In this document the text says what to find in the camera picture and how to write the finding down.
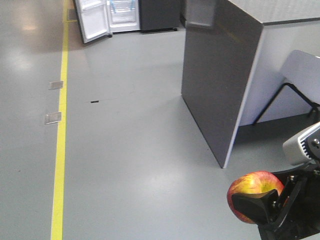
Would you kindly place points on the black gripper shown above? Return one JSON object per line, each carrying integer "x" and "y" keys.
{"x": 297, "y": 209}

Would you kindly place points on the red yellow apple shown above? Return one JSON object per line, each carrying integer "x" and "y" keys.
{"x": 257, "y": 182}

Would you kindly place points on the white fridge door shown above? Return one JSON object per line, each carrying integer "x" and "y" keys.
{"x": 93, "y": 19}

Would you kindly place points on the dark grey fridge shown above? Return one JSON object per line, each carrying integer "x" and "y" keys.
{"x": 142, "y": 15}

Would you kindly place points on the metal floor plate lower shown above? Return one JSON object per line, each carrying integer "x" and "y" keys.
{"x": 52, "y": 118}

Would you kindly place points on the metal floor plate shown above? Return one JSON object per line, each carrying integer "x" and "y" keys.
{"x": 52, "y": 118}
{"x": 54, "y": 85}

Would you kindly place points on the metal floor plate upper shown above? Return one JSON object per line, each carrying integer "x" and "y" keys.
{"x": 54, "y": 85}

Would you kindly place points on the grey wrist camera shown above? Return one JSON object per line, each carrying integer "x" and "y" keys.
{"x": 304, "y": 146}

